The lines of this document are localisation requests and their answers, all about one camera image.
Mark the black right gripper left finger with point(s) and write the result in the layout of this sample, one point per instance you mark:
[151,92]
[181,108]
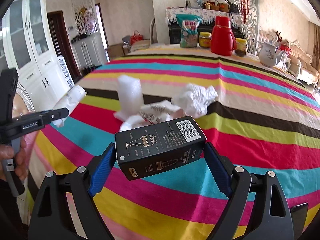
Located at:
[51,217]

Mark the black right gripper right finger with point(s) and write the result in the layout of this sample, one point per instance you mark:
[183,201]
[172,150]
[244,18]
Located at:
[270,217]

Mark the black printed carton box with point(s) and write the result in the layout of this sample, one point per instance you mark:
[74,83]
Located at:
[150,150]

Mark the tan leather dining chair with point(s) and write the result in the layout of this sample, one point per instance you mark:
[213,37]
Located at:
[22,103]

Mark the white tall display cabinet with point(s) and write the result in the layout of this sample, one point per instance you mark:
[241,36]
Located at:
[27,46]

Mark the striped colourful tablecloth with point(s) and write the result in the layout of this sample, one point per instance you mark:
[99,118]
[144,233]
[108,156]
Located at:
[263,119]

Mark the white low shoe cabinet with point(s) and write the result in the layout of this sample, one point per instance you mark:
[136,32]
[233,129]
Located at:
[89,51]

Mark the white foam sheet piece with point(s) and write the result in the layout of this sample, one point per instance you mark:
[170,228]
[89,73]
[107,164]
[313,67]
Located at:
[130,97]

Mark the brown cardboard box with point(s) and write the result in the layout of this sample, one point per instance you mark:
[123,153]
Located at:
[115,51]

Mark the crumpled white tissue paper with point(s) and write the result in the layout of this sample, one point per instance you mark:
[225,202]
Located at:
[194,99]

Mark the white printed wrapper paper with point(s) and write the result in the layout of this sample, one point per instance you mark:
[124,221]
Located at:
[153,113]

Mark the red handbag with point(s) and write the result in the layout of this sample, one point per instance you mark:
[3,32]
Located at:
[135,37]

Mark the cream upholstered chair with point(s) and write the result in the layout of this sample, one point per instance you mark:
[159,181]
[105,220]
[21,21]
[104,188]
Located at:
[146,43]

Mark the white porcelain teapot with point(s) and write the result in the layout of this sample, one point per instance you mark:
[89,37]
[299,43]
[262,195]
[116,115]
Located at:
[268,54]

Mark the cream ornate sofa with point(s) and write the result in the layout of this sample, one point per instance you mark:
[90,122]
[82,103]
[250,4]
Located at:
[297,62]

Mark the dark content glass jar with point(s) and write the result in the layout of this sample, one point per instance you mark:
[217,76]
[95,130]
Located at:
[241,47]

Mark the red thermos jug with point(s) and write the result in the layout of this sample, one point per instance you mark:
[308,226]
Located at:
[222,41]

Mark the yellow lid glass jar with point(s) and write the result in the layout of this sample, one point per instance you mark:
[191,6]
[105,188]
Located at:
[204,39]

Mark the brown patterned curtain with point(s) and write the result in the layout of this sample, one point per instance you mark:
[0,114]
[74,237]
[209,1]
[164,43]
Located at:
[313,44]

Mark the teal snack bag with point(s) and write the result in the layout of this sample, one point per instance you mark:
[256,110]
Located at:
[189,25]

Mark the floral lace piano cover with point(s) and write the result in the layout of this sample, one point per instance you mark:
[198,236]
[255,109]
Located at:
[208,16]

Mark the black handbag on piano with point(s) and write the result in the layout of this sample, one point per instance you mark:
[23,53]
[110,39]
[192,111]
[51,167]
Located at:
[232,7]

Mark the wicker basket on piano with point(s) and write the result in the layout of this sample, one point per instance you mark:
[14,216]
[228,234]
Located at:
[215,5]

